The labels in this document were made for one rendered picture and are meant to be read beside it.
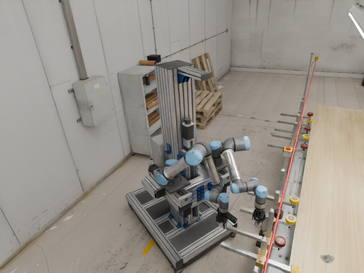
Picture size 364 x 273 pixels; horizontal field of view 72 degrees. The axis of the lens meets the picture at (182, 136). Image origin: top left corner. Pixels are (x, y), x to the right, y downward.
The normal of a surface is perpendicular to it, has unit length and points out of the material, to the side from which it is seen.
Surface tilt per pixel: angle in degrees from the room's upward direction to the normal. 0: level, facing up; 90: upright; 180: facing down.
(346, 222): 0
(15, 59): 90
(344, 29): 90
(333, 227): 0
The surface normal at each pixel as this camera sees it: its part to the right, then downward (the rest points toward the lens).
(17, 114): 0.90, 0.16
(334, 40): -0.43, 0.45
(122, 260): -0.06, -0.87
